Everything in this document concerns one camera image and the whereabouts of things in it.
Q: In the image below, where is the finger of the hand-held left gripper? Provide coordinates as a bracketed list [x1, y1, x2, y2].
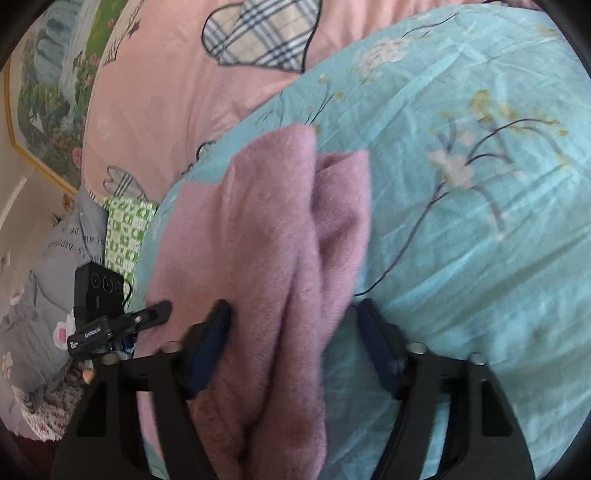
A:
[131, 300, 174, 329]

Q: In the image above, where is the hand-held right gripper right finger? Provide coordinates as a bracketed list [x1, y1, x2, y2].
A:
[357, 298, 536, 480]

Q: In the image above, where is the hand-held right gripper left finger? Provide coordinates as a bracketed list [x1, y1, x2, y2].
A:
[48, 299, 232, 480]

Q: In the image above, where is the pink knit sweater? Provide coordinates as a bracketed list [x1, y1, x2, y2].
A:
[134, 124, 372, 480]

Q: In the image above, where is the grey pillow with lettering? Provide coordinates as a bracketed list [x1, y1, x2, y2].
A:
[0, 185, 112, 411]

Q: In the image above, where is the green checkered pillow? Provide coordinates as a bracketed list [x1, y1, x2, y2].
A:
[104, 198, 158, 296]

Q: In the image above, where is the teal floral bedsheet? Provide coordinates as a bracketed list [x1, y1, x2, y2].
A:
[124, 0, 591, 480]

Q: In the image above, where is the small-flowered cloth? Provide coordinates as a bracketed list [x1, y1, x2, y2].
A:
[14, 364, 100, 444]

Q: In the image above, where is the pink quilt with plaid hearts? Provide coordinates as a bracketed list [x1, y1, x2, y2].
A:
[81, 0, 509, 204]

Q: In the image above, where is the gold framed wall picture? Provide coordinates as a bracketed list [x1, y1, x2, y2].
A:
[4, 0, 121, 197]

